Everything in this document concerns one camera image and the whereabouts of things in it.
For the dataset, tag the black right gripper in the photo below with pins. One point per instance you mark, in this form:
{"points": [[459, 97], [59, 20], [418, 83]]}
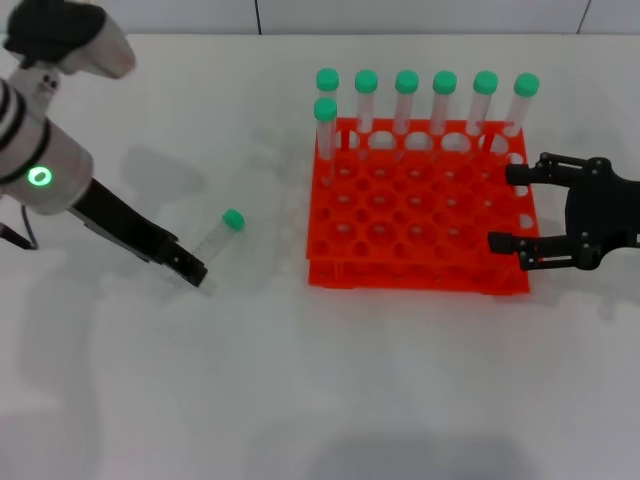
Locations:
{"points": [[600, 210]]}

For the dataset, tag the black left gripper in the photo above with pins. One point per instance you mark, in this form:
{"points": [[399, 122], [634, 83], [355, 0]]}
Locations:
{"points": [[120, 220]]}

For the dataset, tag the green capped clear test tube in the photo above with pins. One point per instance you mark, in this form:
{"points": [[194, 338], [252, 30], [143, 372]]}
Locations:
{"points": [[485, 82], [325, 110], [444, 82], [327, 79], [366, 81], [526, 85], [406, 81], [215, 240]]}

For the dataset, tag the orange test tube rack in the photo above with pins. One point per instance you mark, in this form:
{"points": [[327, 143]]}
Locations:
{"points": [[425, 225]]}

